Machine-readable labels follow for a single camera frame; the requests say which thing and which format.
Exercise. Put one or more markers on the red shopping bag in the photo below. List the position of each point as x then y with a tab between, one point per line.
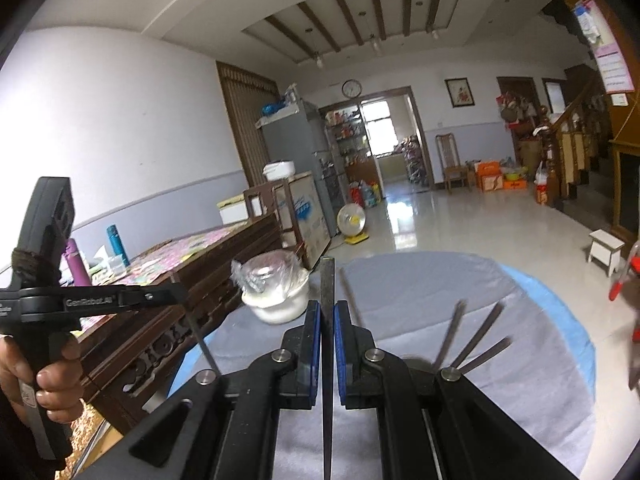
542	190

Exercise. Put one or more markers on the carved dark wooden sideboard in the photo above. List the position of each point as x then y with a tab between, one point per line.
150	332

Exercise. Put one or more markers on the purple bottle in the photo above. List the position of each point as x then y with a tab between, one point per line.
77	265

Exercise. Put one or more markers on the shelf of groceries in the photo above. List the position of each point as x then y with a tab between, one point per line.
345	135

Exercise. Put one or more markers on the red plastic chair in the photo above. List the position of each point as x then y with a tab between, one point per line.
631	280

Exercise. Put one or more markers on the blue tablecloth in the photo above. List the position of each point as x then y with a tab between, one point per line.
560	300

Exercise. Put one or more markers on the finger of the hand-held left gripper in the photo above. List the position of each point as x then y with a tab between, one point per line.
125	299

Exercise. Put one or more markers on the pendant ceiling lamp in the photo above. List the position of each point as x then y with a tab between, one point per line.
376	46
318	60

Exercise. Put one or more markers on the brown wooden door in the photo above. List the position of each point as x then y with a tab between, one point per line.
245	125

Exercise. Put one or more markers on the wooden stair railing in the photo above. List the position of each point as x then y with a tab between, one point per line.
570	150

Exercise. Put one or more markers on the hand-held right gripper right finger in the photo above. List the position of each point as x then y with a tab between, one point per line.
341	355

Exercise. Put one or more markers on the clear plastic bag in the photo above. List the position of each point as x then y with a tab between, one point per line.
265	272

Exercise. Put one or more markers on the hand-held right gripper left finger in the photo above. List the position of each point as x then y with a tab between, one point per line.
314	355

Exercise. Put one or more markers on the floral patterned cover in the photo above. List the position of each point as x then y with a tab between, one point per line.
165	255

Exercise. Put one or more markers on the framed wall picture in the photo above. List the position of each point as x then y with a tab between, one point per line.
460	92

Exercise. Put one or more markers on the person's left hand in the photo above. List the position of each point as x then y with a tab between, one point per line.
57	377

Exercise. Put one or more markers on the round wall clock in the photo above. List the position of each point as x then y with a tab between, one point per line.
351	88

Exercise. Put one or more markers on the yellow floor fan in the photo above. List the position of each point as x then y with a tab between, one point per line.
350	222

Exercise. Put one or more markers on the white foam box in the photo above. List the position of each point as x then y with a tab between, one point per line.
232	210

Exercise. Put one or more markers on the pink wall calendar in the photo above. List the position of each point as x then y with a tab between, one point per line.
612	65

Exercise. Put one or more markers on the white rice cooker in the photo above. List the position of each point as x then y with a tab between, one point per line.
279	171

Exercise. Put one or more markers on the white step stool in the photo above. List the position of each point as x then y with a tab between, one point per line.
606	250

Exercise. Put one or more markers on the grey refrigerator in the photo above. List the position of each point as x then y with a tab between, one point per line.
295	135

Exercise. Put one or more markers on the wooden chair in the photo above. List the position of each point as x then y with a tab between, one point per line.
452	160

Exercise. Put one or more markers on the white bowl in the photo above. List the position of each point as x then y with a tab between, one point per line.
280	307

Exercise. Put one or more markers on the orange cardboard box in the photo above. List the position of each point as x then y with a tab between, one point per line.
490	179

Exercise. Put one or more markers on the teal bottle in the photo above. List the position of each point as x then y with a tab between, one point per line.
117	245

